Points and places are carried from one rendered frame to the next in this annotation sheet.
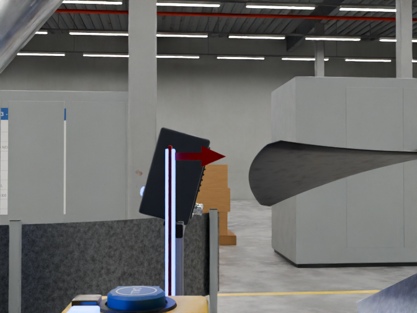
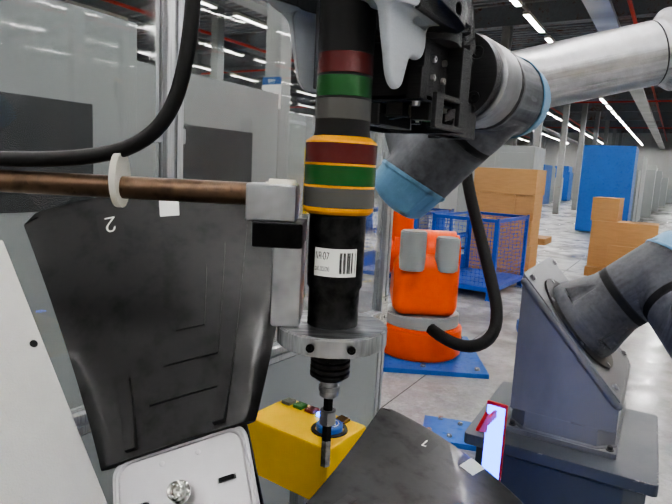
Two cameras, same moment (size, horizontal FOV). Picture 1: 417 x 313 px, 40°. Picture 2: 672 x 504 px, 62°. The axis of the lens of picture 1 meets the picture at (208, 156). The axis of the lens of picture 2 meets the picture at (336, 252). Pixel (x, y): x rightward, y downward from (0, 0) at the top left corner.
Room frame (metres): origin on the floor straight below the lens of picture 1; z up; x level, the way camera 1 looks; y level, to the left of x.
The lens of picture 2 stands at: (0.86, -0.58, 1.46)
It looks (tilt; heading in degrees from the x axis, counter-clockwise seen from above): 8 degrees down; 127
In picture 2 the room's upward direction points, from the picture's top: 3 degrees clockwise
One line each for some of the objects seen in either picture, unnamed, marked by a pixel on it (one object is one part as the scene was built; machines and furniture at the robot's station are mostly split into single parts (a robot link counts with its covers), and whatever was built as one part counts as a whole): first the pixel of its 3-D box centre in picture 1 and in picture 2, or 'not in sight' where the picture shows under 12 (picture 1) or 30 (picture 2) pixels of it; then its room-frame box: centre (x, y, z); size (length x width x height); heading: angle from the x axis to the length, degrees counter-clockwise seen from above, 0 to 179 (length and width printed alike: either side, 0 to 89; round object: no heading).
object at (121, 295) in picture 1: (136, 300); (329, 427); (0.40, 0.05, 1.08); 0.04 x 0.04 x 0.02
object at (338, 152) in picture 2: not in sight; (341, 153); (0.65, -0.31, 1.47); 0.04 x 0.04 x 0.01
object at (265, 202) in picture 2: not in sight; (319, 264); (0.65, -0.31, 1.40); 0.09 x 0.07 x 0.10; 36
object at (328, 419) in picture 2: not in sight; (327, 427); (0.65, -0.31, 1.29); 0.01 x 0.01 x 0.05
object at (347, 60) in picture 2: not in sight; (345, 66); (0.65, -0.31, 1.52); 0.03 x 0.03 x 0.01
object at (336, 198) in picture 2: not in sight; (338, 196); (0.65, -0.31, 1.44); 0.04 x 0.04 x 0.01
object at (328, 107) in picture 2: not in sight; (343, 110); (0.65, -0.31, 1.49); 0.03 x 0.03 x 0.01
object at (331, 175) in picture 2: not in sight; (340, 175); (0.65, -0.31, 1.45); 0.04 x 0.04 x 0.01
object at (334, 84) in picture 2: not in sight; (344, 88); (0.65, -0.31, 1.50); 0.03 x 0.03 x 0.01
